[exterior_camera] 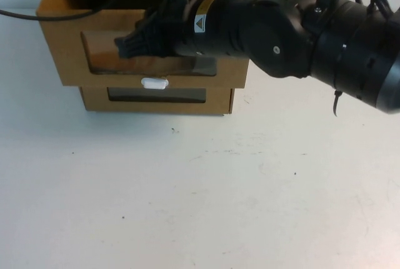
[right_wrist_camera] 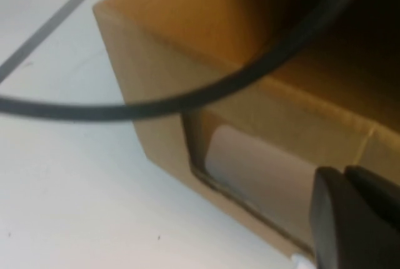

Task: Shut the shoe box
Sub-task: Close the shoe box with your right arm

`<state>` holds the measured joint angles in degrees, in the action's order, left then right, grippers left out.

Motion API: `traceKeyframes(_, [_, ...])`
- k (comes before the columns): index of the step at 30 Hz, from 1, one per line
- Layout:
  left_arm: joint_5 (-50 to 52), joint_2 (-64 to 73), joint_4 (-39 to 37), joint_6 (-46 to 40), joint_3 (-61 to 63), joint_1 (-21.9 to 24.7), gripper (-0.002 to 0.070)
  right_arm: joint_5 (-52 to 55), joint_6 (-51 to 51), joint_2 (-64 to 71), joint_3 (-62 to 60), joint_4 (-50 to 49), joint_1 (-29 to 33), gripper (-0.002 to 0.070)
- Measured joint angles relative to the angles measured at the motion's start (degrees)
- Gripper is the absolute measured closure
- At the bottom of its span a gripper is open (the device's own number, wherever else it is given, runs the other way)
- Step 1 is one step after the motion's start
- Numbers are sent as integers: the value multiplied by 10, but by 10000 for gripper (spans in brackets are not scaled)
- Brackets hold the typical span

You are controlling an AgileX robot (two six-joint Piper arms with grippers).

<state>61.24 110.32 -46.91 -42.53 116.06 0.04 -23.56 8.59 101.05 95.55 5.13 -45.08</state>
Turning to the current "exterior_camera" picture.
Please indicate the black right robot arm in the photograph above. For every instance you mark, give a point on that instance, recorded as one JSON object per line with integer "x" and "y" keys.
{"x": 281, "y": 31}

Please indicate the black zip tie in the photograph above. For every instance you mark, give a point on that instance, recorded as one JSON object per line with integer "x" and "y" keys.
{"x": 336, "y": 103}

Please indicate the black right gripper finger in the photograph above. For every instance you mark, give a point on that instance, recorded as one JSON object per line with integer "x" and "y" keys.
{"x": 140, "y": 42}
{"x": 168, "y": 3}

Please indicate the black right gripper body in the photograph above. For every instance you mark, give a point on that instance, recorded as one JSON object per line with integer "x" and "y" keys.
{"x": 212, "y": 31}

